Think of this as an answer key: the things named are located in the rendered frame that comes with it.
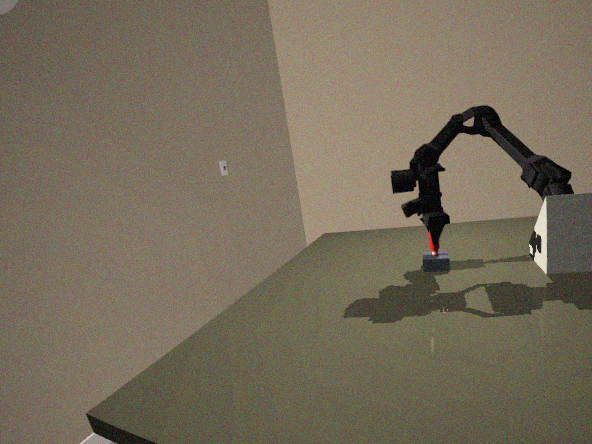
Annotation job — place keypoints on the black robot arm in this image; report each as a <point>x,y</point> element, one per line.
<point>539,172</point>

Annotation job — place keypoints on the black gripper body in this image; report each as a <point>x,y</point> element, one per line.
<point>434,214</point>

